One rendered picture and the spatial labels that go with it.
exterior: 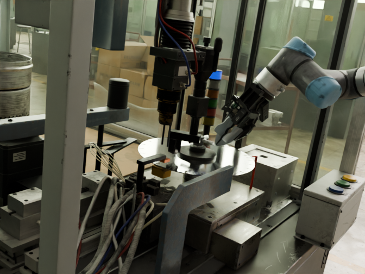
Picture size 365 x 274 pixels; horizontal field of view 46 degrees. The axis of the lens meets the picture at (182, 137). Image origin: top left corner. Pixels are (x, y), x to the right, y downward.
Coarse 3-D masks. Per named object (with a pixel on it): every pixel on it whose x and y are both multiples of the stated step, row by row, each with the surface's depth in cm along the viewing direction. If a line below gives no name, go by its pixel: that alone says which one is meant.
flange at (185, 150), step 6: (192, 144) 121; (180, 150) 119; (186, 150) 120; (192, 150) 119; (198, 150) 118; (204, 150) 119; (210, 150) 123; (186, 156) 116; (192, 156) 116; (198, 156) 116; (204, 156) 117; (210, 156) 118
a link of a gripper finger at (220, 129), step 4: (228, 116) 121; (228, 120) 120; (220, 124) 119; (224, 124) 120; (228, 124) 121; (232, 124) 121; (216, 128) 119; (220, 128) 120; (224, 128) 122; (228, 128) 122; (216, 132) 120; (220, 132) 122; (224, 132) 122; (216, 136) 123; (220, 136) 122; (216, 140) 123; (220, 140) 123; (216, 144) 123
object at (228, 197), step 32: (160, 64) 99; (160, 96) 101; (256, 160) 126; (160, 192) 109; (192, 192) 88; (224, 192) 100; (256, 192) 126; (128, 224) 105; (160, 224) 104; (192, 224) 108; (224, 224) 110; (256, 224) 127; (160, 256) 85; (192, 256) 105; (224, 256) 105
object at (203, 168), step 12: (144, 144) 124; (156, 144) 125; (204, 144) 132; (144, 156) 114; (168, 156) 116; (180, 156) 118; (216, 156) 122; (228, 156) 123; (240, 156) 125; (168, 168) 107; (180, 168) 108; (192, 168) 109; (204, 168) 111; (216, 168) 112; (240, 168) 114; (252, 168) 116
